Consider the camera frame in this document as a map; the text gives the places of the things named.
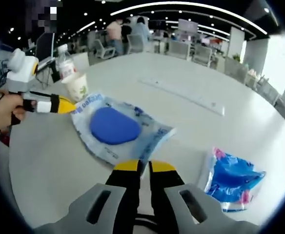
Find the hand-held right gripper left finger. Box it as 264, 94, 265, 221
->
34, 159, 144, 234

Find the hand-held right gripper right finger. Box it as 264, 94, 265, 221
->
148, 160, 260, 234

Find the white paper cup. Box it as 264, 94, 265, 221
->
61, 73, 88, 103

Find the clear plastic water bottle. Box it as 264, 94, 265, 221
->
57, 44, 78, 80

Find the clear packet with blue pad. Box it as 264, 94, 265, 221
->
70, 92, 178, 167

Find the blue tissue packet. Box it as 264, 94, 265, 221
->
204, 147, 266, 213

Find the person's left hand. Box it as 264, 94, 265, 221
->
0, 94, 27, 134

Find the dark monitor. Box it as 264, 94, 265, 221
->
36, 32, 56, 61

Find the white table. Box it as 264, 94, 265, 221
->
8, 52, 285, 234

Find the white mesh office chair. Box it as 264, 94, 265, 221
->
168, 40, 191, 60
93, 39, 117, 59
126, 34, 144, 53
193, 45, 213, 68

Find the hanging display screen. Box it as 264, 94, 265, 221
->
178, 19, 199, 32

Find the curved ceiling light strip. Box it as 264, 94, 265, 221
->
110, 1, 267, 35

